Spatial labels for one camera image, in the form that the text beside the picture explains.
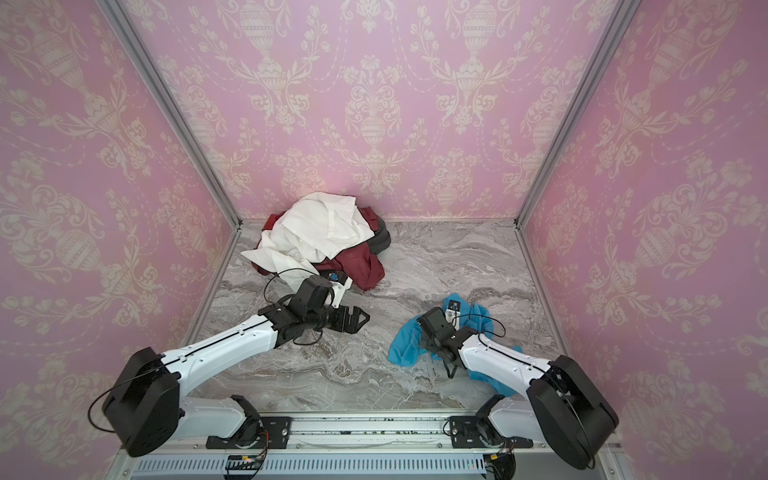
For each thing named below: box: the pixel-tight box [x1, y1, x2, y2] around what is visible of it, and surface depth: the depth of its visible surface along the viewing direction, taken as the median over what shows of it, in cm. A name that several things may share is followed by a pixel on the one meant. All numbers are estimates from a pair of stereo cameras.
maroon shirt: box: [313, 206, 385, 291], surface depth 99 cm
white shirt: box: [240, 192, 375, 291], surface depth 102 cm
